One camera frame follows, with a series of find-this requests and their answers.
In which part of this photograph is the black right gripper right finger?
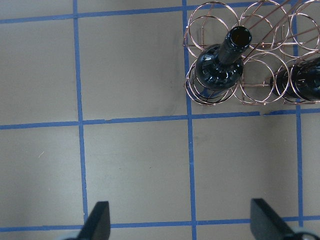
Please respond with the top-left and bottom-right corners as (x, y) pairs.
(250, 198), (299, 240)

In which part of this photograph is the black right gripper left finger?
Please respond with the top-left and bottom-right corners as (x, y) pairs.
(77, 201), (111, 240)

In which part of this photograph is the dark wine bottle in basket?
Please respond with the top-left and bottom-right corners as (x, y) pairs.
(195, 26), (252, 91)

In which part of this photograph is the copper wire wine basket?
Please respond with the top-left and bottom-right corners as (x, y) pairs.
(183, 0), (320, 106)

